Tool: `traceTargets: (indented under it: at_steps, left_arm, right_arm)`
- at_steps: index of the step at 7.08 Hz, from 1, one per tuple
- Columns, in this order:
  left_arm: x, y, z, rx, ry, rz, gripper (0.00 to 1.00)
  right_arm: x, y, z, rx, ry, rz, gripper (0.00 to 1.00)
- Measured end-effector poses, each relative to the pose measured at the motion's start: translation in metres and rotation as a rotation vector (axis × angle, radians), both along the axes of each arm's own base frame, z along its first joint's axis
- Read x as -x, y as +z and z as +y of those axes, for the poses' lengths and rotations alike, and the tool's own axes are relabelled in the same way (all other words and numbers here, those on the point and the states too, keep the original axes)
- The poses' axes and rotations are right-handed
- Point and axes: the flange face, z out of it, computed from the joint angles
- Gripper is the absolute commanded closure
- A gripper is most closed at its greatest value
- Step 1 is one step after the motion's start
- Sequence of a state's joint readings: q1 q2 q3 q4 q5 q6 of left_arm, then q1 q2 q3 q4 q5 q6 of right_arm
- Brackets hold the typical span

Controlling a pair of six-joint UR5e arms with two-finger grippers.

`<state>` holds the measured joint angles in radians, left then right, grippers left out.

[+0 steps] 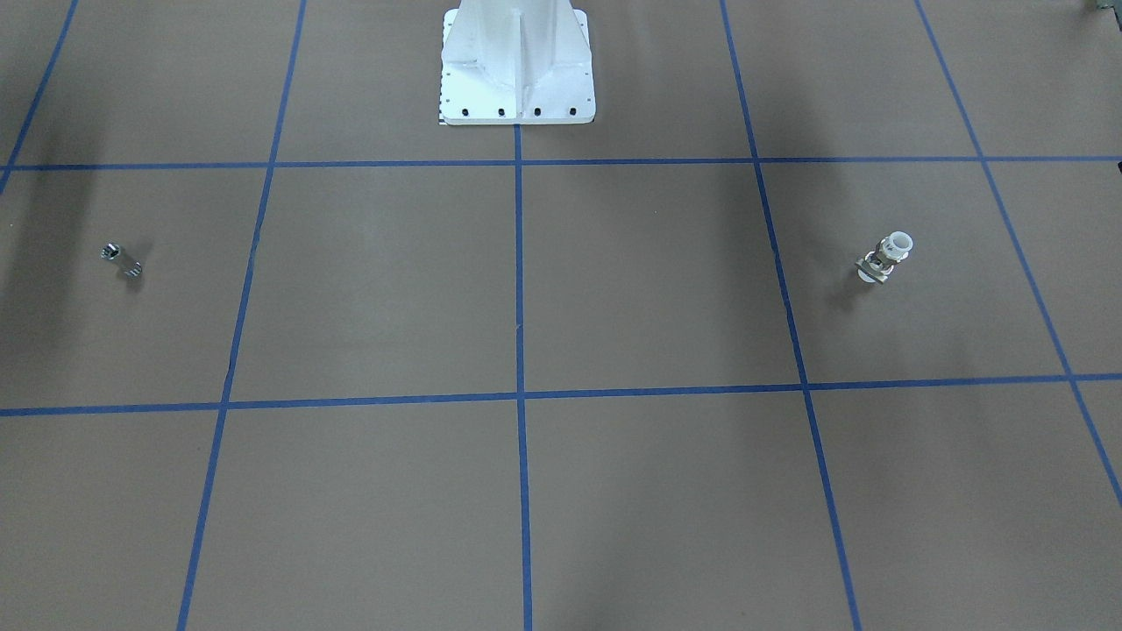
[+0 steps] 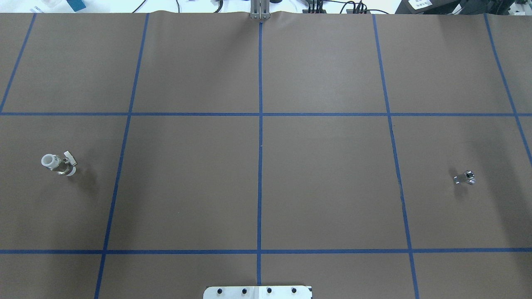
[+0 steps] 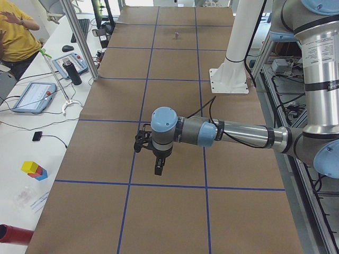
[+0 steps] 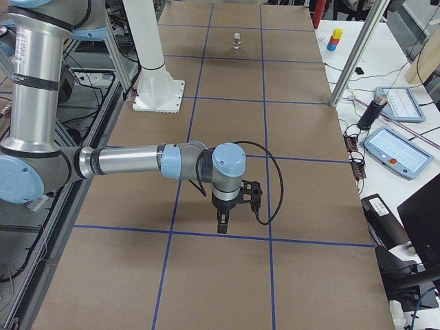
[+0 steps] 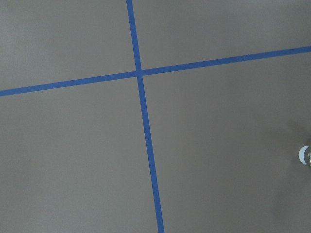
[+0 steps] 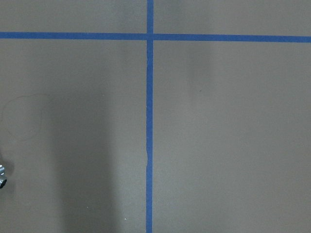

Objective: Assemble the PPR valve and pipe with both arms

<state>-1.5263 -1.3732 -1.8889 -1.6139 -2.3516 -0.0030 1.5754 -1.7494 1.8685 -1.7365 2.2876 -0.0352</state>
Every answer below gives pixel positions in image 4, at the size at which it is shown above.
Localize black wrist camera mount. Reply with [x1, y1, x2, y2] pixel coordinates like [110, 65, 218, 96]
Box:
[238, 179, 263, 213]

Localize wooden board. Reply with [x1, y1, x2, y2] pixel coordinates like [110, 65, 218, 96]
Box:
[405, 28, 440, 85]

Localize aluminium frame post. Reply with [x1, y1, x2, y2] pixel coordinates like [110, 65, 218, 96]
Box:
[329, 0, 390, 108]

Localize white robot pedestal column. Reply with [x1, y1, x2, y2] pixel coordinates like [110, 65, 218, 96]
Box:
[123, 0, 185, 113]

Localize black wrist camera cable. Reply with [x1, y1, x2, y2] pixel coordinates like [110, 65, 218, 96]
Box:
[194, 140, 284, 226]

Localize black brown box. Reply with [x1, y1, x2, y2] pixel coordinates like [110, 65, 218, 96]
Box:
[361, 194, 410, 250]

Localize black monitor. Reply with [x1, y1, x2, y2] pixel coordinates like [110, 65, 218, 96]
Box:
[397, 175, 439, 267]

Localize near teach pendant tablet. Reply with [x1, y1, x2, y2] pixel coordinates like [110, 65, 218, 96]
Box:
[364, 126, 434, 179]

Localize teach pendant tablet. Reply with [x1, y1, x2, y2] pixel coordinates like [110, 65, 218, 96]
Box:
[375, 87, 426, 123]
[364, 126, 434, 179]

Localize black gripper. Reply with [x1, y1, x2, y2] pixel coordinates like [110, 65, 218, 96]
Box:
[211, 195, 239, 234]

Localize black cylindrical device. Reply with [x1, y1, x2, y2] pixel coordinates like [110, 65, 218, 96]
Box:
[357, 94, 387, 131]

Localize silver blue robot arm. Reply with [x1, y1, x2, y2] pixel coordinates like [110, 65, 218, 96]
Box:
[1, 19, 17, 57]
[1, 1, 245, 234]

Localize far teach pendant tablet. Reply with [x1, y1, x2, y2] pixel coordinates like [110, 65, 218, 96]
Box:
[375, 87, 426, 123]

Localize orange black circuit board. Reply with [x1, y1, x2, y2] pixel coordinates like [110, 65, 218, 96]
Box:
[343, 135, 358, 152]

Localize black monitor stand base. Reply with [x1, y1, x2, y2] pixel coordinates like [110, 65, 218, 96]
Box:
[375, 246, 439, 312]

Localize white chrome PPR valve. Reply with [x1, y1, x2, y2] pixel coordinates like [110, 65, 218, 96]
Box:
[233, 32, 243, 50]

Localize stacked coloured blocks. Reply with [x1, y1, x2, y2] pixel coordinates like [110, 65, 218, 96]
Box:
[326, 28, 343, 52]

